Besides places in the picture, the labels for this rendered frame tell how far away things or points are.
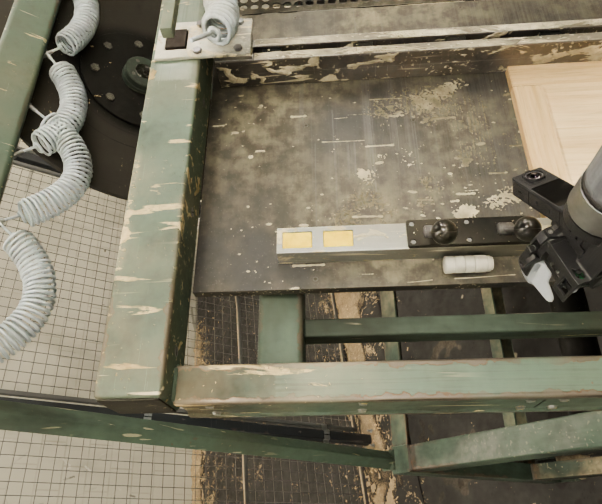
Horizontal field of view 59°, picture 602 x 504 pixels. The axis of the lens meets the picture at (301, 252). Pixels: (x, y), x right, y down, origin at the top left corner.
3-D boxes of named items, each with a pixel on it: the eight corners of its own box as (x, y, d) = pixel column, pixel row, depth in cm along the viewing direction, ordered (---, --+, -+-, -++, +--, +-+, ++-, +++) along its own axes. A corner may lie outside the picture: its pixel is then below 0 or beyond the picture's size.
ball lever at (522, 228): (514, 240, 90) (546, 241, 76) (491, 240, 90) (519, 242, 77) (514, 217, 90) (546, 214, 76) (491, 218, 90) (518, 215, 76)
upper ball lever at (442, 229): (441, 242, 90) (460, 244, 77) (419, 243, 91) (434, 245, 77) (441, 220, 90) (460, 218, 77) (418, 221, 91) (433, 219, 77)
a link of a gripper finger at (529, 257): (516, 280, 73) (537, 250, 65) (510, 270, 74) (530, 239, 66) (547, 268, 73) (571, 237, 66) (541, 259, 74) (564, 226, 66)
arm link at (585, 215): (565, 173, 56) (633, 148, 57) (550, 197, 60) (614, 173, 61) (609, 231, 52) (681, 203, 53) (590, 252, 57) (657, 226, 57)
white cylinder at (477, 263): (443, 276, 91) (491, 275, 90) (446, 269, 88) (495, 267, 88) (441, 261, 92) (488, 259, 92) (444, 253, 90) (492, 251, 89)
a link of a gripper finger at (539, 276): (532, 317, 75) (555, 291, 67) (510, 281, 78) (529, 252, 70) (552, 309, 76) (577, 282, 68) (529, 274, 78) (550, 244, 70)
